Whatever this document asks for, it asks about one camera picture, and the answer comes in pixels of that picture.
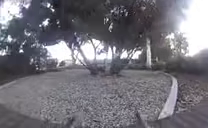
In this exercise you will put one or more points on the multi-trunk tree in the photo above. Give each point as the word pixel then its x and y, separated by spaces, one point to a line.
pixel 115 63

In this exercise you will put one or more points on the pale-trunk tree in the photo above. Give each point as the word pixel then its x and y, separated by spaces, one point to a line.
pixel 148 53

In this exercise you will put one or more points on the robot's own part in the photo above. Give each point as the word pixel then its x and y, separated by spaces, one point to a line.
pixel 142 120
pixel 77 120

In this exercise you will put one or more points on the pale concrete kerb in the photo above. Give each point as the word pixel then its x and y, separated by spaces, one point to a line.
pixel 3 86
pixel 170 100

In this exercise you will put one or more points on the dark bushy tree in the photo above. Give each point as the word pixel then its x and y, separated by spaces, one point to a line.
pixel 25 56

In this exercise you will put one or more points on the leaf litter ground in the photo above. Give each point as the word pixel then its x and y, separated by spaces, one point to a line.
pixel 192 90

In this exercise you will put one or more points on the dark hedge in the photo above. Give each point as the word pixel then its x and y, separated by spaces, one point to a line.
pixel 198 61

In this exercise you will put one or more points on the dark asphalt path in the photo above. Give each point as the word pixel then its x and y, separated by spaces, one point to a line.
pixel 195 116

